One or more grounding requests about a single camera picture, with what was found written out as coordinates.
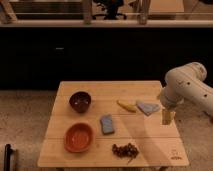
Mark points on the black office chair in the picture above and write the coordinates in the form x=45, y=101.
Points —
x=111, y=7

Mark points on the wooden table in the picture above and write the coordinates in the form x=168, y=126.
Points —
x=158, y=144

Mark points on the yellow banana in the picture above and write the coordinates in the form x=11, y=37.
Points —
x=127, y=107

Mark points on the wooden railing shelf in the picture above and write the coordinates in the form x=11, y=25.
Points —
x=95, y=13

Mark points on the grey blue cloth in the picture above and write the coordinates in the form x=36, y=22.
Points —
x=147, y=108

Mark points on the dark grape bunch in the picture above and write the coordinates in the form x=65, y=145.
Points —
x=128, y=150

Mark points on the black object at floor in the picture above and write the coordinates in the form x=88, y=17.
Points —
x=7, y=154

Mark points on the orange bowl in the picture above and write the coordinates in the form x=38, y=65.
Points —
x=78, y=138

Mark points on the blue sponge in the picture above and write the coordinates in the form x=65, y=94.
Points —
x=107, y=125

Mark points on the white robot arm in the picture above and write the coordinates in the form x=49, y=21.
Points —
x=185, y=82

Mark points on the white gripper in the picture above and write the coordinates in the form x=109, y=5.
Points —
x=169, y=100

